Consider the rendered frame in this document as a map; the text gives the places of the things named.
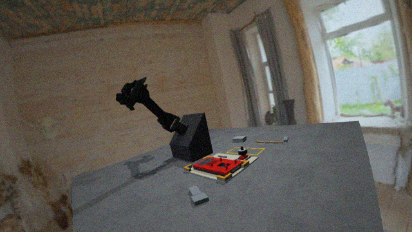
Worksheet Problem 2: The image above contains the black wheel with grey hub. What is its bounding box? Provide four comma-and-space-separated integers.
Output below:
238, 148, 247, 155

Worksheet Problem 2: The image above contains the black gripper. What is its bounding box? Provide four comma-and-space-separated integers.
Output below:
133, 77, 147, 83

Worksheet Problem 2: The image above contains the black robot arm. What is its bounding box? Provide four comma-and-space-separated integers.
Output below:
115, 81, 189, 136

